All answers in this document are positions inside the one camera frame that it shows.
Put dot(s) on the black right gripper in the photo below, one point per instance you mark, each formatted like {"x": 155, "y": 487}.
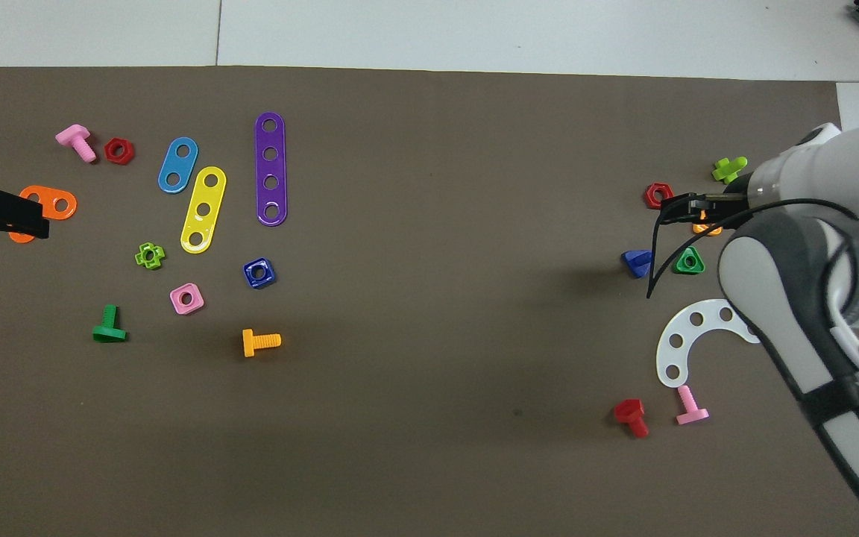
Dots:
{"x": 720, "y": 210}

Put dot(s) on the blue triangle-head screw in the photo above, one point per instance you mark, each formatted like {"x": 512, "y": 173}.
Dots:
{"x": 634, "y": 262}

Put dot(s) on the blue square nut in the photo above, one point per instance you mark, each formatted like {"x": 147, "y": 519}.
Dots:
{"x": 247, "y": 274}

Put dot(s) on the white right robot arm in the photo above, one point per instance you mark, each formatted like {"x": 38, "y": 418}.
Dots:
{"x": 787, "y": 298}

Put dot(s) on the red hexagonal nut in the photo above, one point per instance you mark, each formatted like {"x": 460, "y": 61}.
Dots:
{"x": 651, "y": 191}
{"x": 109, "y": 151}

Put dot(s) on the orange heart-shaped plate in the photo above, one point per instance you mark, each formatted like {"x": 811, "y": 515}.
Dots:
{"x": 55, "y": 213}

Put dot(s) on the orange square nut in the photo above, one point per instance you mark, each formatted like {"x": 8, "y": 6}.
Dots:
{"x": 705, "y": 230}

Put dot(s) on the green triangular nut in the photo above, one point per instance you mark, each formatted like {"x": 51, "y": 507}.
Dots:
{"x": 694, "y": 268}

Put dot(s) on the light green cross-head screw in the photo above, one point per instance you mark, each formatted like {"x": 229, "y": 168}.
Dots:
{"x": 726, "y": 171}

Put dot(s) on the pink plastic screw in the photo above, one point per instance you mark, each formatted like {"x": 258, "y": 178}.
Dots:
{"x": 687, "y": 399}
{"x": 73, "y": 136}

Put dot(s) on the white curved five-hole plate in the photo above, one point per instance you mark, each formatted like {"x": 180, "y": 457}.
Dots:
{"x": 711, "y": 318}

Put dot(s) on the light green cross nut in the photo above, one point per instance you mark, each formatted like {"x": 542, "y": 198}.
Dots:
{"x": 140, "y": 257}

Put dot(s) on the dark green plastic screw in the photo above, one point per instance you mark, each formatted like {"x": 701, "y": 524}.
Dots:
{"x": 109, "y": 332}

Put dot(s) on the blue two-hole plate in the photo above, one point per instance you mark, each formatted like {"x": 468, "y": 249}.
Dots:
{"x": 178, "y": 165}

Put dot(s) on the pink square nut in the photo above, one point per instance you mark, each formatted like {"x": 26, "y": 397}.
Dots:
{"x": 176, "y": 302}

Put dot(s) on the yellow three-hole plate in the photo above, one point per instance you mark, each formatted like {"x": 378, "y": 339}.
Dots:
{"x": 207, "y": 195}

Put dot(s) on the red plastic screw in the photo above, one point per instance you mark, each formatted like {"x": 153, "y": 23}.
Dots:
{"x": 629, "y": 410}

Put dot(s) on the purple four-hole plate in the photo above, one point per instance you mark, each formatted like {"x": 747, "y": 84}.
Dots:
{"x": 271, "y": 168}

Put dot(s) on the orange plastic screw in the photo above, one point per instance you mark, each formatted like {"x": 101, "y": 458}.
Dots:
{"x": 265, "y": 341}

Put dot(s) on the brown table mat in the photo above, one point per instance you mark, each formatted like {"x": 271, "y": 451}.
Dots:
{"x": 429, "y": 373}

